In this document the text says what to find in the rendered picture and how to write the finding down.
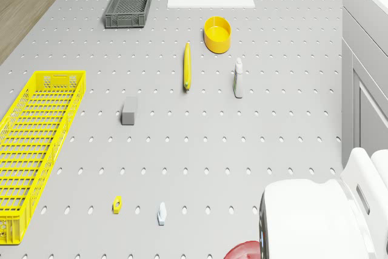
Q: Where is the bolt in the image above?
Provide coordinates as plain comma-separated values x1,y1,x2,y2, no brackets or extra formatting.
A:
156,201,168,227

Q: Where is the yellow basket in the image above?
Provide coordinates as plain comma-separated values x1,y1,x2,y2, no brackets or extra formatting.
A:
0,70,87,246

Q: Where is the grey cube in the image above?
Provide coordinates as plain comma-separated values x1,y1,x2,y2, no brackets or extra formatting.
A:
121,96,139,126

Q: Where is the small white bottle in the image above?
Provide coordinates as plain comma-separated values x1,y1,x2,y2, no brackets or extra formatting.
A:
232,56,244,99

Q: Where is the yellow bowl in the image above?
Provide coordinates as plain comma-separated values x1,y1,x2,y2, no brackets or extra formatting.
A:
203,16,233,55

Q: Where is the small yellow nut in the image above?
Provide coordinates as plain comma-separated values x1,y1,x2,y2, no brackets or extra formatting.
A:
112,195,123,215

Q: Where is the white cabinet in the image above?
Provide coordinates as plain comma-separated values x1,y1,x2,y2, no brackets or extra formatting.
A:
341,0,388,170

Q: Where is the dark grey basket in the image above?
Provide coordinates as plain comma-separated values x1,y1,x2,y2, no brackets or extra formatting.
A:
104,0,157,30

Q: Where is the red plate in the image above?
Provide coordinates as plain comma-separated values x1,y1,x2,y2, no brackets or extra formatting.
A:
223,240,262,259

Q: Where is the banana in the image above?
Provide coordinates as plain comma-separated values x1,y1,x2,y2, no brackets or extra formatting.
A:
182,41,193,94

